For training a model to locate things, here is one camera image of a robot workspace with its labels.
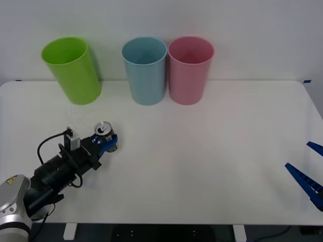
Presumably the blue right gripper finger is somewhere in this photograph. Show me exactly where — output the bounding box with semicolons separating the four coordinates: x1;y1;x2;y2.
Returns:
306;141;323;157
285;162;323;212

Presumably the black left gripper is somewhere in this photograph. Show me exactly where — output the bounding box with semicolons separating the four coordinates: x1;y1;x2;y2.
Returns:
66;135;119;175

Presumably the dark drink can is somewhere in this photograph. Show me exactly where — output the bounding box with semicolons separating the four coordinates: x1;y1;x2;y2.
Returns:
94;122;119;153

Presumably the green plastic bin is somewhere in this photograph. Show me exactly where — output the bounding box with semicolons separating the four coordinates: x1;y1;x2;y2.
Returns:
41;37;102;105

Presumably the pale blue plastic bin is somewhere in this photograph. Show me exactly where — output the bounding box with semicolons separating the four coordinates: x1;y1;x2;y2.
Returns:
121;36;168;106

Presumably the white table leg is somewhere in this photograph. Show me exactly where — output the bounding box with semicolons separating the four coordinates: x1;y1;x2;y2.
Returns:
232;224;247;242
63;223;78;240

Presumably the pink plastic bin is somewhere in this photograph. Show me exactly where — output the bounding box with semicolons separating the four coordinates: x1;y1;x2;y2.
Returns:
168;36;215;106

